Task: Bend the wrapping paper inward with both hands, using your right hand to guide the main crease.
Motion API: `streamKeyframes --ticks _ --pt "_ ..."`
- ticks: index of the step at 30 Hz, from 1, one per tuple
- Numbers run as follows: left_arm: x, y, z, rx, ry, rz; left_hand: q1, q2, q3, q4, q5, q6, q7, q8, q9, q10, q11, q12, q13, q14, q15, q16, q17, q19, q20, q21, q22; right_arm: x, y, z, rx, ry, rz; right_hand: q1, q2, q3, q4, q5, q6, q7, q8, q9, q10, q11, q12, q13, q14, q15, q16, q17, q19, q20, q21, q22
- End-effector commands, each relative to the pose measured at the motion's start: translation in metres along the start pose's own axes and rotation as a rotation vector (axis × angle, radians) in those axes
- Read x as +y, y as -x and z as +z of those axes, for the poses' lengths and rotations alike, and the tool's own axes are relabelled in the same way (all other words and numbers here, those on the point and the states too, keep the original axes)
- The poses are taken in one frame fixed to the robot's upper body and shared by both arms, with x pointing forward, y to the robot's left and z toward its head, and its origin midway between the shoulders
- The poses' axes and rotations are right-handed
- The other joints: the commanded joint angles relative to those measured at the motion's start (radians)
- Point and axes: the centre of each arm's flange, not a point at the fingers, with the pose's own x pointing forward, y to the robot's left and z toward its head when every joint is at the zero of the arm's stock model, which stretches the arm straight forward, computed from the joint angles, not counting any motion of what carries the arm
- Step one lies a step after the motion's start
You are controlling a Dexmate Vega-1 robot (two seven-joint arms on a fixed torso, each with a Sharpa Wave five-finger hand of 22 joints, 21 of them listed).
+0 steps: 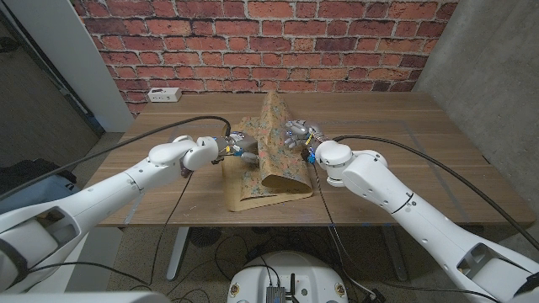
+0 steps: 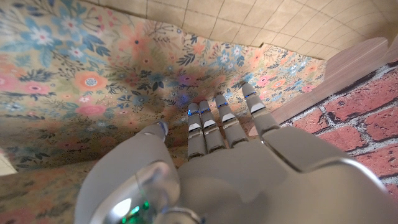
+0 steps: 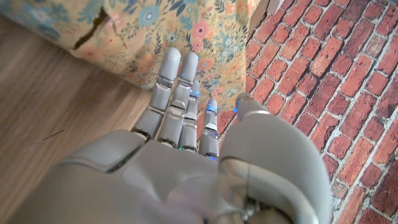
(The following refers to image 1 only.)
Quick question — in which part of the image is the brown gridded floral wrapping paper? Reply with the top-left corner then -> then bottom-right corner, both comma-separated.
221,90 -> 315,213

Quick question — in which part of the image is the white power strip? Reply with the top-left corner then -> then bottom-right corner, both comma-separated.
147,87 -> 183,104

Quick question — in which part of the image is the small grey electronics box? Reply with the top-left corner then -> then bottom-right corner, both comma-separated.
265,285 -> 288,303

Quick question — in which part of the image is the white robot torso base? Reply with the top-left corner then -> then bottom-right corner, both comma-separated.
227,251 -> 350,303

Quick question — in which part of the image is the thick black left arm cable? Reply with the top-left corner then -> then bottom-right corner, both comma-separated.
0,115 -> 232,201

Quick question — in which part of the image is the black cloth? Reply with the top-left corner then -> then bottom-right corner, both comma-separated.
0,158 -> 78,199

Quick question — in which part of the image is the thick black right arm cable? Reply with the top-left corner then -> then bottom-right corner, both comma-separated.
332,134 -> 539,252

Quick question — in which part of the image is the thin black left wrist cable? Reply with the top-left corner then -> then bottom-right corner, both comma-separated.
149,172 -> 195,285

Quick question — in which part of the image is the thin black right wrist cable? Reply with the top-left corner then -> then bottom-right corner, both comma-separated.
310,162 -> 500,302

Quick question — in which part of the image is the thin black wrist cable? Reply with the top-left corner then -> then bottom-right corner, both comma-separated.
149,172 -> 195,285
310,162 -> 500,302

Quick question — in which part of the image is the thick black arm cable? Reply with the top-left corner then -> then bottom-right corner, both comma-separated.
0,115 -> 232,201
332,134 -> 539,252

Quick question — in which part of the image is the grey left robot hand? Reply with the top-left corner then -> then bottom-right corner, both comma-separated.
216,130 -> 261,165

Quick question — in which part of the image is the white table leg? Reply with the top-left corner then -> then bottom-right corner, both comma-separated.
166,226 -> 190,282

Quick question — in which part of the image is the grey table leg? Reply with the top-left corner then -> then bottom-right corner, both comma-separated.
381,226 -> 408,282

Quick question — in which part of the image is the red brick printed backdrop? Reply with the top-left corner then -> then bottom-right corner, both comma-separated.
71,0 -> 459,115

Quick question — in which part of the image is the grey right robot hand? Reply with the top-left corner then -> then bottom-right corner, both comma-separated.
282,119 -> 326,159

